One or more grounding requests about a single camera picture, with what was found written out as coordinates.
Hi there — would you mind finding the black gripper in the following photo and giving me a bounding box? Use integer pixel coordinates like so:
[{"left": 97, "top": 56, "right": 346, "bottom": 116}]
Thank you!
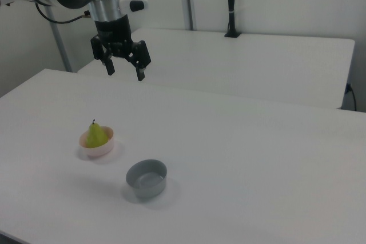
[{"left": 90, "top": 15, "right": 152, "bottom": 82}]

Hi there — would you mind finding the green yellow pear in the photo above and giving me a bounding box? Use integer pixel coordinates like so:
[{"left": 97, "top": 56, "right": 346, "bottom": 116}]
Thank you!
[{"left": 86, "top": 119, "right": 109, "bottom": 148}]

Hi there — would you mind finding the pink plastic bowl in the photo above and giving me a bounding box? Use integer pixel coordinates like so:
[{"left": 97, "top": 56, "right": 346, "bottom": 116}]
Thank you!
[{"left": 79, "top": 126, "right": 114, "bottom": 158}]

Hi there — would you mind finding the grey plastic bowl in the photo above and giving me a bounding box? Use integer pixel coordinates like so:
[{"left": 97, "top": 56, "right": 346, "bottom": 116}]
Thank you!
[{"left": 125, "top": 158, "right": 168, "bottom": 198}]

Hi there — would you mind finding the white side table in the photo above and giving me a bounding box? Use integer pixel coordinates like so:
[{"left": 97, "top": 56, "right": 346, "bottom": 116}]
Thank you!
[{"left": 77, "top": 27, "right": 356, "bottom": 110}]

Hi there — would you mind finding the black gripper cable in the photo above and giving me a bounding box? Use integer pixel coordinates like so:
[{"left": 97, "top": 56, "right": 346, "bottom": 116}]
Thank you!
[{"left": 35, "top": 3, "right": 93, "bottom": 25}]

